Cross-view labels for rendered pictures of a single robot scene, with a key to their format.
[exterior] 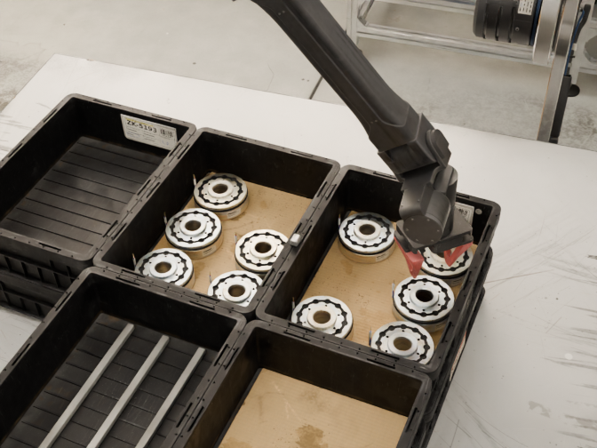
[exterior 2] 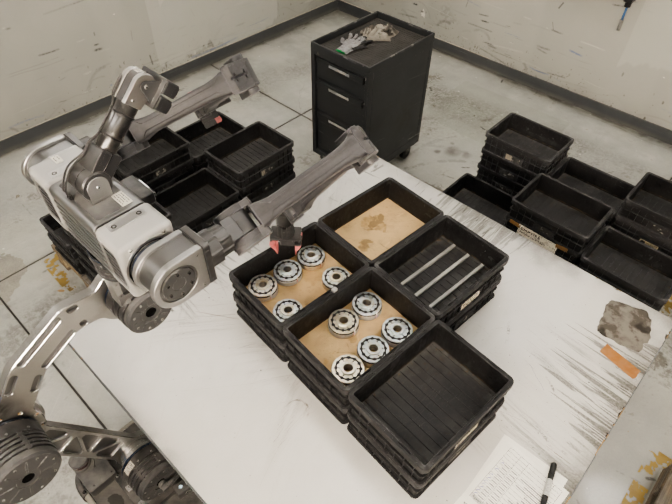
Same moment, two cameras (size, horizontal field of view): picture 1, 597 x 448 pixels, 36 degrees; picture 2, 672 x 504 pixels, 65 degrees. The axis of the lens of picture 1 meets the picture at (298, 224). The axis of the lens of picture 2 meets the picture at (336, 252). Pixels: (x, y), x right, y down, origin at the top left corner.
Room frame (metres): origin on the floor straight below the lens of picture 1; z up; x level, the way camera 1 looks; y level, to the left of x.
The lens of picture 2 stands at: (2.11, 0.43, 2.31)
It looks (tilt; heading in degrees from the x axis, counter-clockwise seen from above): 47 degrees down; 202
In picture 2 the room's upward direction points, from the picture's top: 1 degrees clockwise
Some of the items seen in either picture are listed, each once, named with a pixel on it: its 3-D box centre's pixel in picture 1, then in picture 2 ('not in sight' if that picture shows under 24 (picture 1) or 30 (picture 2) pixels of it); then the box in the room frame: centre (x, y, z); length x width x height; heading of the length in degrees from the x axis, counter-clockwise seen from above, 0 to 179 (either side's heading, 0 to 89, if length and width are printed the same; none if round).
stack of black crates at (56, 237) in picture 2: not in sight; (94, 229); (0.72, -1.56, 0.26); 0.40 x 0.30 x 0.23; 160
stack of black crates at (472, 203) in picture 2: not in sight; (477, 215); (-0.25, 0.32, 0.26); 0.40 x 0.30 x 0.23; 70
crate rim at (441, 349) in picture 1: (384, 261); (299, 271); (1.04, -0.14, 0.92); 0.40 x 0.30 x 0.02; 155
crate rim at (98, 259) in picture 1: (223, 214); (359, 324); (1.17, 0.13, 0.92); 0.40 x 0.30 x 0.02; 155
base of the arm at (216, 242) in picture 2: not in sight; (210, 246); (1.47, -0.13, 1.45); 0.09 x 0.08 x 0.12; 70
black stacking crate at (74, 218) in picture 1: (84, 193); (429, 397); (1.29, 0.40, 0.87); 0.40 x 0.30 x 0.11; 155
